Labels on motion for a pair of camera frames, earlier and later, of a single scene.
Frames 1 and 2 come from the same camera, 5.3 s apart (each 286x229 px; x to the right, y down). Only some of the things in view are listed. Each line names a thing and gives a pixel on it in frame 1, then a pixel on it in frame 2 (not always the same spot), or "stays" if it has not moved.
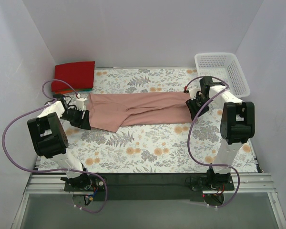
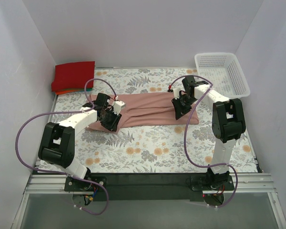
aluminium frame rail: (243, 184) stays
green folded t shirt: (79, 89) stays
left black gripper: (78, 117) to (112, 120)
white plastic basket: (226, 67) stays
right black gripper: (197, 105) to (180, 109)
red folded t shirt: (78, 75) stays
